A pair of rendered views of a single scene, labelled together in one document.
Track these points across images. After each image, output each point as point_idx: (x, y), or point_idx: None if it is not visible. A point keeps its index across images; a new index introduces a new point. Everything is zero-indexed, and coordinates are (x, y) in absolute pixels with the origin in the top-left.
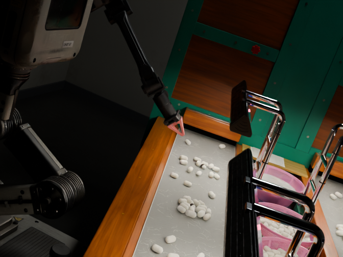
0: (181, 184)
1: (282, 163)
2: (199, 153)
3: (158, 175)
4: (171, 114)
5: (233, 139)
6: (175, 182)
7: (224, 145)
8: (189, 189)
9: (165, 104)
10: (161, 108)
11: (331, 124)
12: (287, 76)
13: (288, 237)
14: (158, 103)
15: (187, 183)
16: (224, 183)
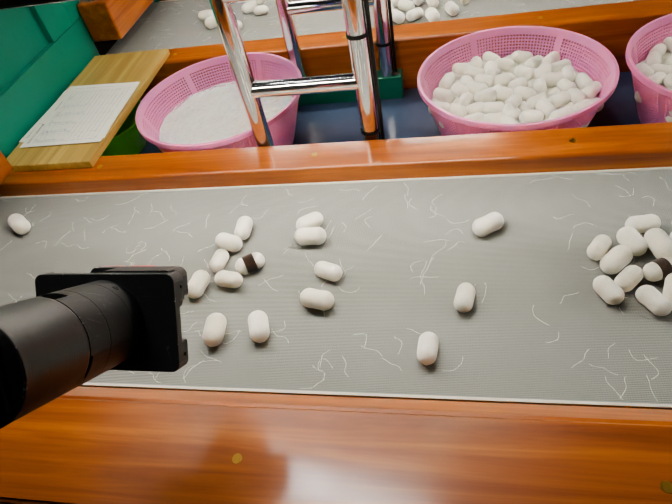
0: (475, 321)
1: (114, 86)
2: None
3: (498, 408)
4: (134, 312)
5: (0, 179)
6: (477, 343)
7: (19, 215)
8: (489, 292)
9: (80, 330)
10: (90, 371)
11: None
12: None
13: (553, 79)
14: (63, 381)
15: (473, 295)
16: (335, 205)
